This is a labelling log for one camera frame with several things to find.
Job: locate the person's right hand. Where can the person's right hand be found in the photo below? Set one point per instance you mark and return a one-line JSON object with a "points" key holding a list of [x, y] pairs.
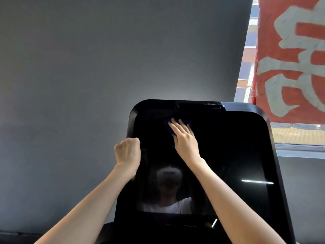
{"points": [[184, 142]]}

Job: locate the person's left hand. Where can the person's left hand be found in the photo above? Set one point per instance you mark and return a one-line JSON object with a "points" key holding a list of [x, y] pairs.
{"points": [[127, 153]]}

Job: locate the person's left fingers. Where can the person's left fingers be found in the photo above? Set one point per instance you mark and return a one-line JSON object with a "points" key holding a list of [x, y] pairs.
{"points": [[130, 143]]}

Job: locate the person's right thumb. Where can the person's right thumb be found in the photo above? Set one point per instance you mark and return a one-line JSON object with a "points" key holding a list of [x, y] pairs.
{"points": [[174, 138]]}

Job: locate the dark blue cleaning cloth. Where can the dark blue cleaning cloth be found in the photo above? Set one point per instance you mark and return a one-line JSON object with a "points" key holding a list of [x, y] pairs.
{"points": [[167, 125]]}

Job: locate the black kiosk touchscreen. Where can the black kiosk touchscreen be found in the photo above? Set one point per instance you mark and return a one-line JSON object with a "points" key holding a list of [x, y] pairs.
{"points": [[228, 149]]}

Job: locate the person's right forearm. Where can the person's right forearm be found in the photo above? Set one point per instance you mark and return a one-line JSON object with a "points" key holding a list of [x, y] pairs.
{"points": [[228, 205]]}

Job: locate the person's left forearm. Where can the person's left forearm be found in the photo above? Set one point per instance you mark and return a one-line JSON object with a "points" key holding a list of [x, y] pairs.
{"points": [[87, 208]]}

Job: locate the red banner with white characters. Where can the red banner with white characters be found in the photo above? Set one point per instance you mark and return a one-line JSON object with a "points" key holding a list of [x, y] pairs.
{"points": [[289, 60]]}

